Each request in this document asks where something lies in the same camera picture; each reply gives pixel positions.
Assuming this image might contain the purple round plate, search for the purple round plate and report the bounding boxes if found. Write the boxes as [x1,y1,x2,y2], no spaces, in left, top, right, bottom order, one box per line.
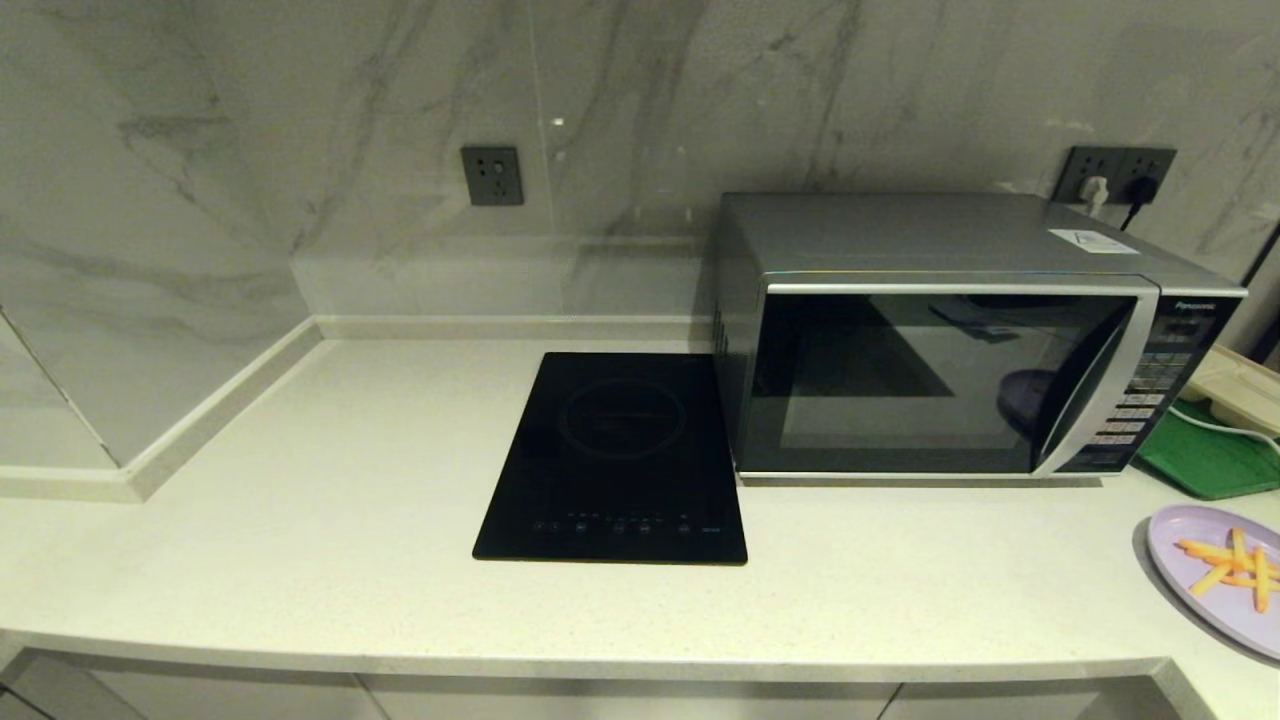
[1147,504,1280,661]

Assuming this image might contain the beige cabinet door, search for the beige cabinet door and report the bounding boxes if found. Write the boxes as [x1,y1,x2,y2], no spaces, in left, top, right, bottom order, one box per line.
[88,665,393,720]
[880,684,1166,720]

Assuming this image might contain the silver microwave oven body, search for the silver microwave oven body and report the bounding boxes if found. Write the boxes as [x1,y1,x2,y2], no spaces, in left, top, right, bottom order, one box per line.
[712,192,1249,479]

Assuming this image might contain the black induction cooktop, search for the black induction cooktop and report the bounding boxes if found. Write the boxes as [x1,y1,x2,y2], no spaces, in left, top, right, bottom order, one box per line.
[472,351,749,566]

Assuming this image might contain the green plastic tray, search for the green plastic tray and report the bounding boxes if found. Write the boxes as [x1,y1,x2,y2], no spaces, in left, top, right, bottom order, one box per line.
[1135,398,1280,501]

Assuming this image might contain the black plug with cable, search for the black plug with cable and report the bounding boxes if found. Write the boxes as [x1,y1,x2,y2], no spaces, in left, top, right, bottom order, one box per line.
[1119,177,1164,232]

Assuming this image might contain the beige drawer front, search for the beige drawer front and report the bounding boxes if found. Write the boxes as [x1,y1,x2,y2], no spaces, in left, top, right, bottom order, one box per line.
[358,676,901,720]

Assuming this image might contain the angled grey cabinet panel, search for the angled grey cabinet panel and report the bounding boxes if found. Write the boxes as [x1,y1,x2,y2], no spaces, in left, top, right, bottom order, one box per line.
[0,648,151,720]

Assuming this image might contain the dark grey wall socket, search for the dark grey wall socket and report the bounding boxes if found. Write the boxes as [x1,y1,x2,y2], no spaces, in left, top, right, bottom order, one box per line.
[461,146,524,207]
[1053,146,1124,203]
[1121,148,1178,206]

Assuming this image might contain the cream power strip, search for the cream power strip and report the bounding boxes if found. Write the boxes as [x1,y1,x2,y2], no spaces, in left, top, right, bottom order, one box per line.
[1183,345,1280,438]

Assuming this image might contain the white power cable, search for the white power cable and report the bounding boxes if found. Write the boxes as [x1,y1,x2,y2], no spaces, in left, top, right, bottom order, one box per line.
[1168,400,1280,443]

